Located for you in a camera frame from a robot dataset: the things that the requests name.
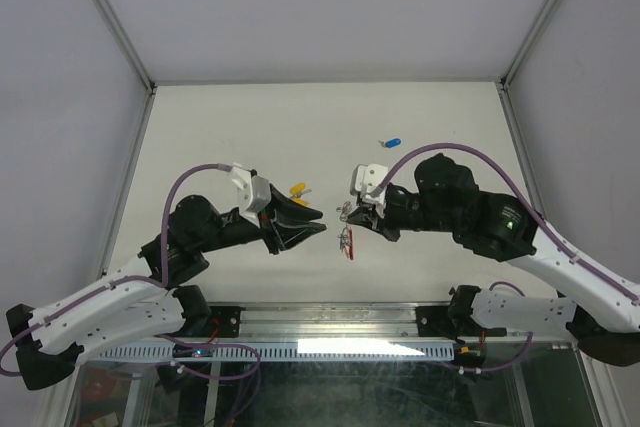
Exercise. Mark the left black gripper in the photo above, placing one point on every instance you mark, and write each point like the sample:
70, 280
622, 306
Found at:
276, 235

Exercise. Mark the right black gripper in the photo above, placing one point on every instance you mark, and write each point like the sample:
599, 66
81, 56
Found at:
371, 218

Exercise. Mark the red handle keyring holder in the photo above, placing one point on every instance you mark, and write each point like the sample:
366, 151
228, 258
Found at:
346, 242

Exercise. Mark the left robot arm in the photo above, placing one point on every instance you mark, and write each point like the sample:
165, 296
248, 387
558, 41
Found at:
152, 294

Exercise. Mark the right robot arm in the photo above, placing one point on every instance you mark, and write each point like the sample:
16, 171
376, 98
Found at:
594, 309

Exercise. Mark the yellow tag key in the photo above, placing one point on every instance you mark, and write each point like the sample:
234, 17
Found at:
301, 202
299, 190

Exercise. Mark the blue tag key far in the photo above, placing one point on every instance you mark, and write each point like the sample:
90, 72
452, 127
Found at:
391, 143

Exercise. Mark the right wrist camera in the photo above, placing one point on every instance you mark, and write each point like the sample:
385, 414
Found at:
366, 182

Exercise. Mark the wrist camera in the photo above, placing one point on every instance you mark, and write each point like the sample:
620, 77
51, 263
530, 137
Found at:
366, 182
253, 192

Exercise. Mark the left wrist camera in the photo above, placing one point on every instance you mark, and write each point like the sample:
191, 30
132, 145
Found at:
253, 192

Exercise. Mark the aluminium mounting rail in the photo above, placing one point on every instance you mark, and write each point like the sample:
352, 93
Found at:
272, 321

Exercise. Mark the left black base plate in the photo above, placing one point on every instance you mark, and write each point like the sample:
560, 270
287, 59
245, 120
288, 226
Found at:
223, 322

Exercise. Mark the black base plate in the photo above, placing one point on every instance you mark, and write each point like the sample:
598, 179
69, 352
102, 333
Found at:
433, 321
223, 322

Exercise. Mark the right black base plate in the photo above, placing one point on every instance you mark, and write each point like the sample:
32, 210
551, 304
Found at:
433, 321

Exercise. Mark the white slotted cable duct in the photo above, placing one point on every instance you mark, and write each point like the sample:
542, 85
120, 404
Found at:
303, 350

